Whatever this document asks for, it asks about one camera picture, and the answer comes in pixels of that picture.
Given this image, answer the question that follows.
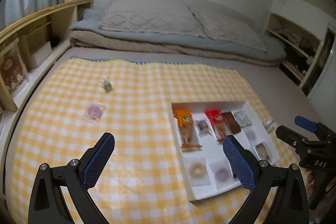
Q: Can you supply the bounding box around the pile of dark clothes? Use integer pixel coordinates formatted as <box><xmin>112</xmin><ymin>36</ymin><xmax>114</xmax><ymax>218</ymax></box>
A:
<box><xmin>285</xmin><ymin>46</ymin><xmax>313</xmax><ymax>75</ymax></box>

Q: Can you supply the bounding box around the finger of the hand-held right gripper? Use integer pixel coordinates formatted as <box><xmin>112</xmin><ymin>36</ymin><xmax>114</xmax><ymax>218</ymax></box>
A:
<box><xmin>276</xmin><ymin>126</ymin><xmax>310</xmax><ymax>147</ymax></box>
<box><xmin>294</xmin><ymin>115</ymin><xmax>327</xmax><ymax>135</ymax></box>

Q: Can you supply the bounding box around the person's right hand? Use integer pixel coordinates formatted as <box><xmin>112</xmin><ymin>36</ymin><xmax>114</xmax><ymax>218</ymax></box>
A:
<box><xmin>304</xmin><ymin>169</ymin><xmax>317</xmax><ymax>197</ymax></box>

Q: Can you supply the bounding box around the orange snack packet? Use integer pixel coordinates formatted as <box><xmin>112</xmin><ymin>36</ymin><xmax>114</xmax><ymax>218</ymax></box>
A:
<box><xmin>173</xmin><ymin>109</ymin><xmax>202</xmax><ymax>151</ymax></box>

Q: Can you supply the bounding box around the white wall shelf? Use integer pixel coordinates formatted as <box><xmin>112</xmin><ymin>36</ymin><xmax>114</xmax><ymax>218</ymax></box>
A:
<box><xmin>265</xmin><ymin>12</ymin><xmax>324</xmax><ymax>88</ymax></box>

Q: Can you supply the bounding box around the beige textured pillow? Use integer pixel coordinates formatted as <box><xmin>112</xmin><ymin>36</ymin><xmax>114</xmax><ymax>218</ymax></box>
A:
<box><xmin>189</xmin><ymin>5</ymin><xmax>267</xmax><ymax>52</ymax></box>
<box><xmin>99</xmin><ymin>0</ymin><xmax>205</xmax><ymax>38</ymax></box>

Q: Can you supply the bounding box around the green white wrapped candy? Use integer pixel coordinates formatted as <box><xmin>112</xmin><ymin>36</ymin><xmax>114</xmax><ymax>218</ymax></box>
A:
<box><xmin>100</xmin><ymin>78</ymin><xmax>114</xmax><ymax>93</ymax></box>

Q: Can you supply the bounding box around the small clear snack packet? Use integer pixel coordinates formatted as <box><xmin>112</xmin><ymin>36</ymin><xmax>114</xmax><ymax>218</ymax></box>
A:
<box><xmin>194</xmin><ymin>118</ymin><xmax>213</xmax><ymax>136</ymax></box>
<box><xmin>232</xmin><ymin>110</ymin><xmax>252</xmax><ymax>127</ymax></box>

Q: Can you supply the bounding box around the frosted packet beige donut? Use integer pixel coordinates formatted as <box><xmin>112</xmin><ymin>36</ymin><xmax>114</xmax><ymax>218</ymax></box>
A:
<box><xmin>184</xmin><ymin>157</ymin><xmax>212</xmax><ymax>186</ymax></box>

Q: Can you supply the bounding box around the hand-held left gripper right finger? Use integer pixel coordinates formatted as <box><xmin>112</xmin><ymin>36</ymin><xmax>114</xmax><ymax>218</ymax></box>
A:
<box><xmin>223</xmin><ymin>135</ymin><xmax>310</xmax><ymax>224</ymax></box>

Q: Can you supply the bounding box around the framed picture on shelf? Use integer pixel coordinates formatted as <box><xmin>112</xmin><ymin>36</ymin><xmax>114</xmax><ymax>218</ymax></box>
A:
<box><xmin>0</xmin><ymin>48</ymin><xmax>28</xmax><ymax>93</ymax></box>

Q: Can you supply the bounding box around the frosted packet pink donut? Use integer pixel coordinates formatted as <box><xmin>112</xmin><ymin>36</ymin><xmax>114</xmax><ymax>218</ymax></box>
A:
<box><xmin>83</xmin><ymin>103</ymin><xmax>107</xmax><ymax>125</ymax></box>

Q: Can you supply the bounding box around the pile of light clothes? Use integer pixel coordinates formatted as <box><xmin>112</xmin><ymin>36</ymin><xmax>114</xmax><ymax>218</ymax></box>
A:
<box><xmin>274</xmin><ymin>27</ymin><xmax>315</xmax><ymax>47</ymax></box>

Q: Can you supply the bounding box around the brown snack packet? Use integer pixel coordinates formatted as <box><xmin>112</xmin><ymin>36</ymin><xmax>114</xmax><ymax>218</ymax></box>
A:
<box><xmin>223</xmin><ymin>112</ymin><xmax>241</xmax><ymax>135</ymax></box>

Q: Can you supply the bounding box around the wooden bedside shelf unit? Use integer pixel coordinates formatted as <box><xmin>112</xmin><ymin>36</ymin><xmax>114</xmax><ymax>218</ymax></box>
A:
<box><xmin>0</xmin><ymin>0</ymin><xmax>95</xmax><ymax>111</ymax></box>

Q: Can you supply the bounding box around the frosted packet purple donut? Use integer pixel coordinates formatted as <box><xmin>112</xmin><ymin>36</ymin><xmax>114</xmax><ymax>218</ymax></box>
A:
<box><xmin>243</xmin><ymin>128</ymin><xmax>260</xmax><ymax>144</ymax></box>
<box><xmin>210</xmin><ymin>160</ymin><xmax>237</xmax><ymax>185</ymax></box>

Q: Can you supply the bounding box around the white storage box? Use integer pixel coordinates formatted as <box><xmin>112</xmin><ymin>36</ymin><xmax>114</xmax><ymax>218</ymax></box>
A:
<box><xmin>33</xmin><ymin>42</ymin><xmax>53</xmax><ymax>67</ymax></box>

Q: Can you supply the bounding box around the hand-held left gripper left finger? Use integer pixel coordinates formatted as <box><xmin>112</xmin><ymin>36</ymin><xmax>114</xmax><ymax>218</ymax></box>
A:
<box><xmin>28</xmin><ymin>132</ymin><xmax>115</xmax><ymax>224</ymax></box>

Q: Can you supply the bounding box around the yellow checked mat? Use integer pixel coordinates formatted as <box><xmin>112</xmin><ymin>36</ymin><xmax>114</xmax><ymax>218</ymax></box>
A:
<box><xmin>5</xmin><ymin>57</ymin><xmax>313</xmax><ymax>224</ymax></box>

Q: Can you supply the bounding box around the clear wrapper right of box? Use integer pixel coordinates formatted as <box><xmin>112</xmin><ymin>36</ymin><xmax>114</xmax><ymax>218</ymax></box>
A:
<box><xmin>263</xmin><ymin>119</ymin><xmax>276</xmax><ymax>133</ymax></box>

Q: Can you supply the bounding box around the red snack packet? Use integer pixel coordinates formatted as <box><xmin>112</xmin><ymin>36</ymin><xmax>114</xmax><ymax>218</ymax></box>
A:
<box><xmin>205</xmin><ymin>109</ymin><xmax>229</xmax><ymax>144</ymax></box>

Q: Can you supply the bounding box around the white cardboard box tray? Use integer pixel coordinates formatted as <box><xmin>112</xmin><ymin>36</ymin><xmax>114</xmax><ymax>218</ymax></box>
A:
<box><xmin>169</xmin><ymin>101</ymin><xmax>281</xmax><ymax>201</ymax></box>

